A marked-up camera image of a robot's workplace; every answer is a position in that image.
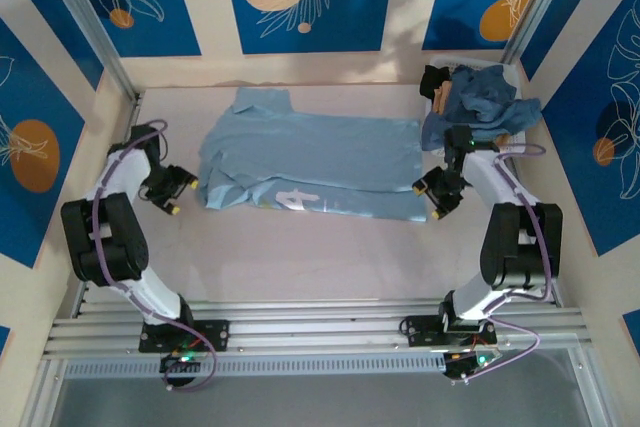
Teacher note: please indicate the light blue printed t-shirt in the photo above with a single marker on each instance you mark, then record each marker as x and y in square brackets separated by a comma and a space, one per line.
[310, 147]

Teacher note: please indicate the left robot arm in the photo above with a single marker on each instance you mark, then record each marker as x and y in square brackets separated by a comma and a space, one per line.
[115, 227]

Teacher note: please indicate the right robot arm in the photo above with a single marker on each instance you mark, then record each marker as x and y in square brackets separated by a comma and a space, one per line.
[510, 237]

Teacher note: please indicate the pile of blue clothes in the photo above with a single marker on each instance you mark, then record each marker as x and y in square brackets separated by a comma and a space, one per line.
[480, 97]

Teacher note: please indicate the black garment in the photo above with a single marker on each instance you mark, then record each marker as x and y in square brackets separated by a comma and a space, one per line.
[431, 79]

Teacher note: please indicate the white plastic laundry basket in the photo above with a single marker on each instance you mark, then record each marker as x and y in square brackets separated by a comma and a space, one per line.
[450, 61]

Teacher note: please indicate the blue poster white flower drawing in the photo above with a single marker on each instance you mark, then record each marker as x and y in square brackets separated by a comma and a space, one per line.
[150, 22]

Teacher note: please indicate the aluminium extrusion base rails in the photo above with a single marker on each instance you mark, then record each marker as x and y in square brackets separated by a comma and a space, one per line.
[310, 327]

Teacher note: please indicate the blue poster cream circle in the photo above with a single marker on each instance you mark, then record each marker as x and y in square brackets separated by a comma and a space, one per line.
[350, 7]

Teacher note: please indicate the blue floral wall poster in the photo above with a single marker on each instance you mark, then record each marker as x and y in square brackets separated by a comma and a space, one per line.
[575, 172]
[570, 22]
[40, 97]
[50, 22]

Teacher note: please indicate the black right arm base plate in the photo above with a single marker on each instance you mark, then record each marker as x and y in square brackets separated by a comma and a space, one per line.
[420, 332]

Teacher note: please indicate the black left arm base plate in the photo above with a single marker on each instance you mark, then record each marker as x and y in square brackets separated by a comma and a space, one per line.
[215, 332]

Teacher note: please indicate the aluminium frame post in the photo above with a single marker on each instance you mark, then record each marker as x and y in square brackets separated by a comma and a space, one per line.
[535, 7]
[95, 22]

